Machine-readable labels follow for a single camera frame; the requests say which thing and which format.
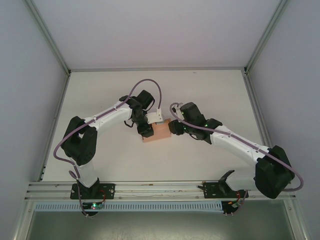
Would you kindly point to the pink paper box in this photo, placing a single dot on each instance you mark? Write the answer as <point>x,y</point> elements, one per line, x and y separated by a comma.
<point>160,132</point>

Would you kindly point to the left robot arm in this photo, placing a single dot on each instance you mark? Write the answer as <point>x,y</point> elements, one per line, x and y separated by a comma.
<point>107,117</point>

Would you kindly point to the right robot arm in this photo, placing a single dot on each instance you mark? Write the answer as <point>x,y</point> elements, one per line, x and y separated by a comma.
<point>237,143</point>

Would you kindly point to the circuit board with green light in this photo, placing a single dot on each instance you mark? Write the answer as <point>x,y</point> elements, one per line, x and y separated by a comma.
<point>96,206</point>

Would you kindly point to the small green circuit board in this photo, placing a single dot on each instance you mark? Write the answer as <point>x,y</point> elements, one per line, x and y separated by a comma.
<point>235,204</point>

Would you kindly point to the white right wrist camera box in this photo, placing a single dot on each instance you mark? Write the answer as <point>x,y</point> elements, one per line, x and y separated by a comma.
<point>177,105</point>

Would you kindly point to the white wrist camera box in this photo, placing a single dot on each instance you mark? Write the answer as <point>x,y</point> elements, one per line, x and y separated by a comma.
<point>155,117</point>
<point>177,105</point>

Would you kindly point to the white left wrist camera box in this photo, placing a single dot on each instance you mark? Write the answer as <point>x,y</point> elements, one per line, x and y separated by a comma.
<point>155,117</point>

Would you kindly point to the aluminium rear table rail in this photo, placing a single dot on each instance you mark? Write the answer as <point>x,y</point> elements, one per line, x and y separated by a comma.
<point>157,69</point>

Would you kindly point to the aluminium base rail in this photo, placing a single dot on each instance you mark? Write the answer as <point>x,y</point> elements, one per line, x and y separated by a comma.
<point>160,190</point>

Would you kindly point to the aluminium side table rail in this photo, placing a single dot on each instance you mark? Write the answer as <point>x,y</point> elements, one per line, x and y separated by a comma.
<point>55,125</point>
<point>261,125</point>

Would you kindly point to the black bracket with pins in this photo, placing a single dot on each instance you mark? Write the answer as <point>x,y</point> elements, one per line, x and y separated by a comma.
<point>228,208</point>

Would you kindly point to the black round mount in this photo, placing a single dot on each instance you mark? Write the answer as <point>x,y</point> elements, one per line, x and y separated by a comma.
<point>90,214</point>

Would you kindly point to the aluminium frame post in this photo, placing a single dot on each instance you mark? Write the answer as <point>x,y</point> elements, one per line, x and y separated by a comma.
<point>50,37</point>
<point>264,37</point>

